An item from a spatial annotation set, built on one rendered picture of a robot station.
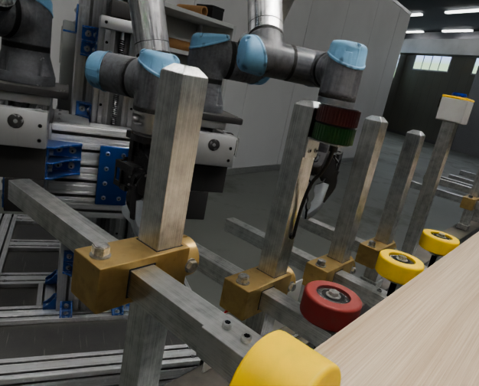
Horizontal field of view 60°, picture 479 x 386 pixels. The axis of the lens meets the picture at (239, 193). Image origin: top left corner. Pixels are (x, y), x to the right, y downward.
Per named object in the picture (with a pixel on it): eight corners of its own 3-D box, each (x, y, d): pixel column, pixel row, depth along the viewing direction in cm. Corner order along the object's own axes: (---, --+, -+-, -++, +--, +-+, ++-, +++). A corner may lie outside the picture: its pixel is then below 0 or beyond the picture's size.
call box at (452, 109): (433, 121, 118) (442, 93, 116) (441, 122, 123) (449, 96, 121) (459, 126, 114) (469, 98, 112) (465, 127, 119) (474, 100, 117)
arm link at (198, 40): (181, 72, 133) (187, 27, 129) (221, 80, 138) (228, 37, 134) (189, 74, 122) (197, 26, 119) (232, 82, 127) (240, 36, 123)
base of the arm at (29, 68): (-3, 74, 116) (-2, 37, 114) (56, 83, 122) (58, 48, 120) (-12, 78, 103) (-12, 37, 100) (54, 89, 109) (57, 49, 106)
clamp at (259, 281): (218, 305, 65) (223, 276, 64) (269, 283, 75) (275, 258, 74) (245, 324, 62) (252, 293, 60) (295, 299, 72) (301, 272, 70)
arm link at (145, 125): (180, 117, 80) (145, 115, 73) (177, 141, 81) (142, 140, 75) (157, 109, 84) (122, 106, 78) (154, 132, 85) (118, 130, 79)
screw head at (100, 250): (85, 253, 41) (86, 242, 41) (103, 249, 43) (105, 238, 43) (96, 262, 40) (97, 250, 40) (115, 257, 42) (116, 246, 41)
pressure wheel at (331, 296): (276, 356, 59) (294, 285, 56) (306, 337, 65) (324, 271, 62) (324, 390, 55) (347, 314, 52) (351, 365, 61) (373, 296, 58)
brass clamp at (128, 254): (66, 289, 44) (70, 246, 42) (167, 262, 54) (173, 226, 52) (98, 318, 40) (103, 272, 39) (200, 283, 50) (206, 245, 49)
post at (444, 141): (394, 262, 130) (440, 119, 118) (400, 259, 134) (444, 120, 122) (408, 268, 128) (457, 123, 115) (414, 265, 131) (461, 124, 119)
